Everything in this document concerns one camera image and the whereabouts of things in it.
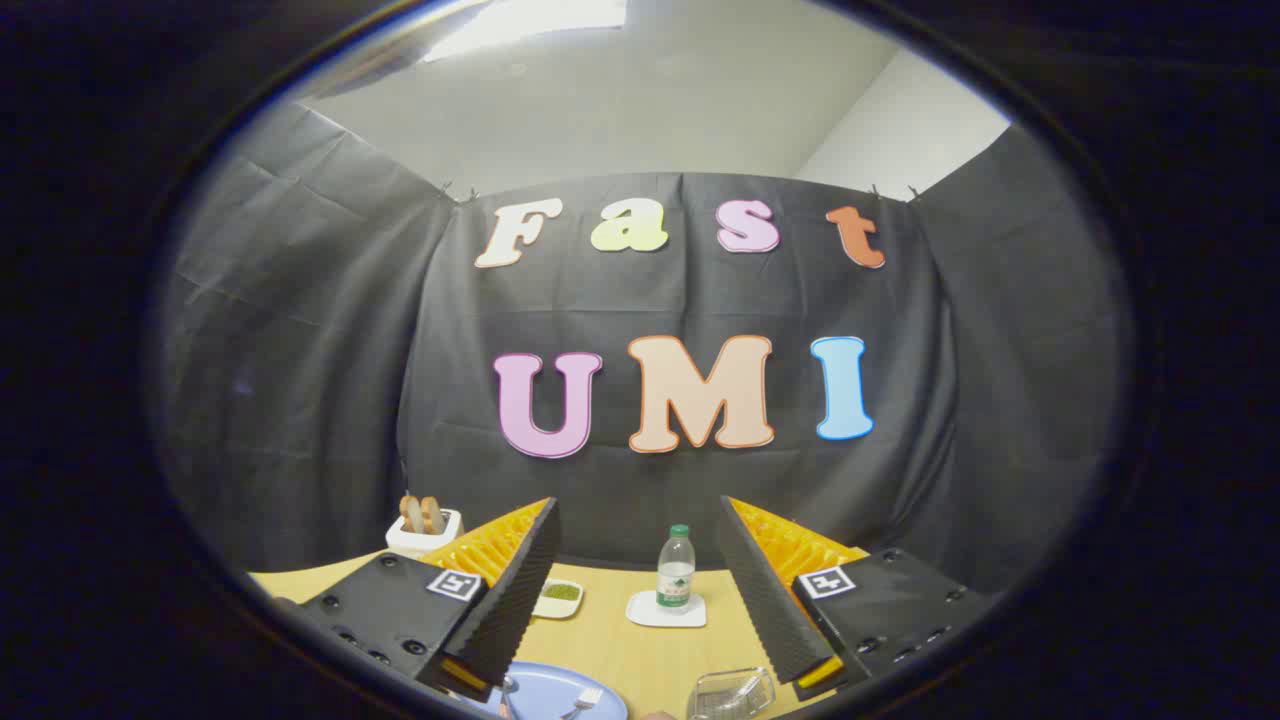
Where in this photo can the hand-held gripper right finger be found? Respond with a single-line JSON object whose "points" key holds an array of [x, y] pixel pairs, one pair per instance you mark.
{"points": [[765, 590]]}

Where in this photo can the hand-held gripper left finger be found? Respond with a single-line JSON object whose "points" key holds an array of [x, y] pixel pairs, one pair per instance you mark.
{"points": [[520, 590]]}

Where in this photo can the white divided snack tray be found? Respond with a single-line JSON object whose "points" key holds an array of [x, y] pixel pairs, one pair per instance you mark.
{"points": [[560, 596]]}

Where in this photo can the clear plastic water bottle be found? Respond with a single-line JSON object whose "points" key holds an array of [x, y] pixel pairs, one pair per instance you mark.
{"points": [[676, 575]]}

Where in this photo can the blue round plate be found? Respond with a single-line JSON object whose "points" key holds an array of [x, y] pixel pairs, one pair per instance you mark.
{"points": [[545, 690]]}

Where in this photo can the white toaster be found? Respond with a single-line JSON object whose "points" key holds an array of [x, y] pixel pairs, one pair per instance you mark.
{"points": [[420, 540]]}

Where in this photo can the toasted bread slice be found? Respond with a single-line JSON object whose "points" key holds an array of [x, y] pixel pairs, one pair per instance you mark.
{"points": [[410, 514], [433, 516]]}

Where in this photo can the white square coaster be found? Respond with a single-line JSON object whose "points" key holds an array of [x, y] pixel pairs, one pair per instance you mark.
{"points": [[645, 612]]}

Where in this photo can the ceiling light panel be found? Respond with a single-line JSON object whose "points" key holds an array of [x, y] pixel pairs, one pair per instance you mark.
{"points": [[520, 22]]}

